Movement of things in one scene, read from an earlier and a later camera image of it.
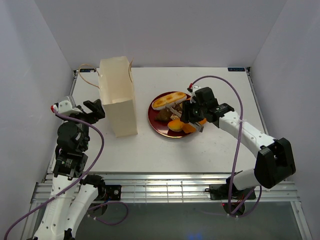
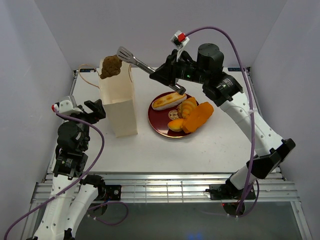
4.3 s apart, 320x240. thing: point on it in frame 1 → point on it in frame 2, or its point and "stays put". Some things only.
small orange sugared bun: x=175 y=125 stays put
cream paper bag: x=117 y=94 stays put
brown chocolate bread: x=163 y=115 → x=111 y=66
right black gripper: x=187 y=116 → x=166 y=73
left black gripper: x=98 y=111 stays put
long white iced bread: x=160 y=103 stays put
